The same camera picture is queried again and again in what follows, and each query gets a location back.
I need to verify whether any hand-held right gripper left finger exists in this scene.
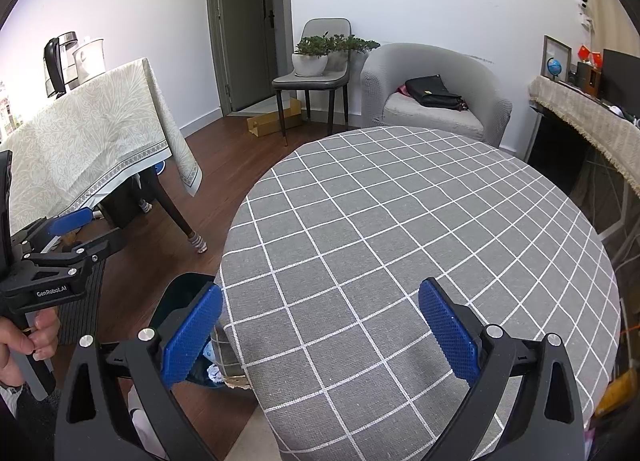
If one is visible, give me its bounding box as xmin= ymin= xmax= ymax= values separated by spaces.
xmin=54 ymin=282 xmax=224 ymax=461

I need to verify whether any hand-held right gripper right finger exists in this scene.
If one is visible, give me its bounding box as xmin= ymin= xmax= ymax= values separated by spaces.
xmin=417 ymin=278 xmax=586 ymax=461

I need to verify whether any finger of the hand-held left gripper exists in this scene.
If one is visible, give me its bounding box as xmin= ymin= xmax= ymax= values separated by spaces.
xmin=10 ymin=207 xmax=96 ymax=244
xmin=22 ymin=228 xmax=127 ymax=269

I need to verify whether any dark teal trash bin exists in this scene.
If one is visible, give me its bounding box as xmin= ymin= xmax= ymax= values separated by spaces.
xmin=150 ymin=272 xmax=251 ymax=389

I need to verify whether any person's left hand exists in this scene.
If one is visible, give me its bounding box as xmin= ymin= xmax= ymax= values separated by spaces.
xmin=0 ymin=308 xmax=62 ymax=388

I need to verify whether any cream patterned tablecloth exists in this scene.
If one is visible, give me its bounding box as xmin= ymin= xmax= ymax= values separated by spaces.
xmin=0 ymin=57 xmax=203 ymax=237

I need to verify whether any grey checked tablecloth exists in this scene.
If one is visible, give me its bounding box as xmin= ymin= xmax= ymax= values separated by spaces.
xmin=214 ymin=126 xmax=622 ymax=461

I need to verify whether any dark wooden table leg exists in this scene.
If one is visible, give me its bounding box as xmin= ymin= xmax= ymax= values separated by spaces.
xmin=145 ymin=166 xmax=208 ymax=254

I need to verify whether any beige rug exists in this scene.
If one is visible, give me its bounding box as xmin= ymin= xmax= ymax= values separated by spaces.
xmin=232 ymin=398 xmax=283 ymax=461

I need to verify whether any steel kettle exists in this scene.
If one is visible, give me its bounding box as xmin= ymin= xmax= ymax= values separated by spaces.
xmin=43 ymin=32 xmax=80 ymax=99

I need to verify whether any grey armchair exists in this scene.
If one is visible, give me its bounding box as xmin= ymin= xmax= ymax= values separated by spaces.
xmin=360 ymin=43 xmax=513 ymax=146

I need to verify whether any flat cardboard box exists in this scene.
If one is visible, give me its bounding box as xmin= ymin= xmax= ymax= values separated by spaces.
xmin=245 ymin=98 xmax=303 ymax=138

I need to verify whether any black bag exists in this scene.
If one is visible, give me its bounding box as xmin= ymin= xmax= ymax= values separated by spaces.
xmin=404 ymin=74 xmax=466 ymax=109

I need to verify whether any grey door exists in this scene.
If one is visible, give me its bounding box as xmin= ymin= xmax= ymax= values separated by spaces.
xmin=207 ymin=0 xmax=293 ymax=116

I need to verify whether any beige fringed cloth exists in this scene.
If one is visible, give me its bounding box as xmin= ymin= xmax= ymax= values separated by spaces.
xmin=529 ymin=76 xmax=640 ymax=194

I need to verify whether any grey chair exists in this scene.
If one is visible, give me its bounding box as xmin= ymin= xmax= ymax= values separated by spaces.
xmin=271 ymin=18 xmax=351 ymax=146

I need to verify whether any potted green plant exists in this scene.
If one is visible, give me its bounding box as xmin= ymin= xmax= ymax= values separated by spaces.
xmin=291 ymin=33 xmax=381 ymax=78

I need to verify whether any dark wooden box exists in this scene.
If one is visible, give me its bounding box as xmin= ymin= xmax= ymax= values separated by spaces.
xmin=575 ymin=61 xmax=601 ymax=94

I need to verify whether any black monitor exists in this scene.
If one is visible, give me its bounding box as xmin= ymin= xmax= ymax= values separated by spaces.
xmin=600 ymin=48 xmax=640 ymax=106

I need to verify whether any wooden picture frame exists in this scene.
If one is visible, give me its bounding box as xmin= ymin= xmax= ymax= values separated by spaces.
xmin=542 ymin=35 xmax=572 ymax=84

